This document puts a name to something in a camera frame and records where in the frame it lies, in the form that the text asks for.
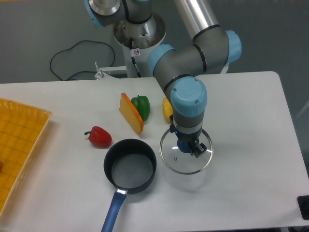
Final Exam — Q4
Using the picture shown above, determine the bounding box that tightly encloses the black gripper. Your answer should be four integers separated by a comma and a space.
169, 115, 207, 158

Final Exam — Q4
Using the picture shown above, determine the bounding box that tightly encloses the glass lid blue knob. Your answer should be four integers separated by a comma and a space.
159, 130, 213, 175

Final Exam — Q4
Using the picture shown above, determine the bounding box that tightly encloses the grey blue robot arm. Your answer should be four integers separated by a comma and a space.
84, 0, 242, 157

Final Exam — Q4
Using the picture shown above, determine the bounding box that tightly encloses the green toy bell pepper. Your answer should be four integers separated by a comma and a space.
131, 95, 150, 121

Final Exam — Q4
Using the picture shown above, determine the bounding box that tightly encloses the orange toy bread slice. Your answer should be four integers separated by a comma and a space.
119, 93, 144, 134

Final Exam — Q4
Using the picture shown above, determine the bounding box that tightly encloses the red toy bell pepper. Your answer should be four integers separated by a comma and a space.
84, 126, 112, 148

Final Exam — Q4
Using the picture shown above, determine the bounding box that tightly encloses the black device at table edge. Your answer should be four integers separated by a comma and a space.
297, 195, 309, 220

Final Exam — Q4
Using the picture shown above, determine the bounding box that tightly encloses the yellow plastic basket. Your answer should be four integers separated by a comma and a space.
0, 98, 52, 214

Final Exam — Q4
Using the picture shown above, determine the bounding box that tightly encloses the black saucepan blue handle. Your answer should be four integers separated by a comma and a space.
101, 139, 157, 232

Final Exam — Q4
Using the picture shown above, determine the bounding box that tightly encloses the black cable on floor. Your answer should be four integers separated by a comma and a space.
49, 40, 116, 81

